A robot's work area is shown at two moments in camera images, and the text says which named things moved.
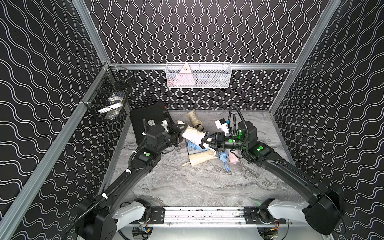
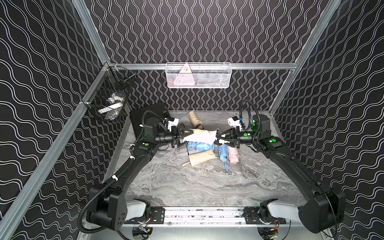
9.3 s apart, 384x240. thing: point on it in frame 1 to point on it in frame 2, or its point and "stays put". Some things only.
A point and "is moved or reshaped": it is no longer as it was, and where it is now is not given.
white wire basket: x=212 y=75 stays put
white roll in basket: x=114 y=103 stays put
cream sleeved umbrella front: x=196 y=158 stays put
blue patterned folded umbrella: x=193 y=148 stays put
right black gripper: x=205 y=141 to x=233 y=135
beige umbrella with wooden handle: x=194 y=135 is moved or reshaped
